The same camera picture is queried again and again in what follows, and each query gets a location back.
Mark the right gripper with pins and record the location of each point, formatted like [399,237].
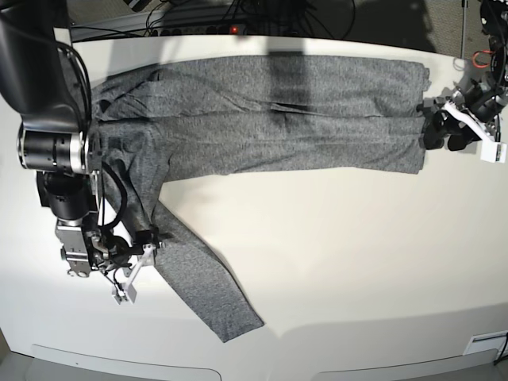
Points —
[111,253]

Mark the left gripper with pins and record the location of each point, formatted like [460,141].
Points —
[483,100]

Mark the grey long-sleeve T-shirt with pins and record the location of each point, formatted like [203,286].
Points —
[238,114]

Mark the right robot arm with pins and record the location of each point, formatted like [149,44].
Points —
[46,81]

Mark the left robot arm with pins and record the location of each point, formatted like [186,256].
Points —
[493,16]

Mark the white label plate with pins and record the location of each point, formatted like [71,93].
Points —
[486,342]

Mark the white power strip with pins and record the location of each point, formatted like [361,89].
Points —
[222,29]

